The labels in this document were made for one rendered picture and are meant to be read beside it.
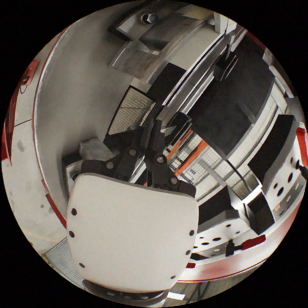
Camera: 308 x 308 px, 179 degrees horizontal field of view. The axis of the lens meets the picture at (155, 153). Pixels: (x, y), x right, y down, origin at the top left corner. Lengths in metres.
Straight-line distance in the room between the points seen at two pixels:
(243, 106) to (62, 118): 0.77
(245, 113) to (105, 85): 0.69
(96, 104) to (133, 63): 0.11
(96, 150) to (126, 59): 0.20
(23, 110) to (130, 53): 1.05
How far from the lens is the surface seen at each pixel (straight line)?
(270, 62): 0.27
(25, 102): 1.11
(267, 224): 0.32
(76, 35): 0.18
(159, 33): 0.20
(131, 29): 0.19
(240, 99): 0.73
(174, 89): 0.15
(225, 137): 0.68
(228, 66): 0.42
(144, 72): 0.15
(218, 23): 0.20
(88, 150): 0.26
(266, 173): 0.18
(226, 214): 0.19
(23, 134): 1.25
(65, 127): 0.23
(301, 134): 0.16
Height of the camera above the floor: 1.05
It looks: 7 degrees down
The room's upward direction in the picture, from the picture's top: 131 degrees clockwise
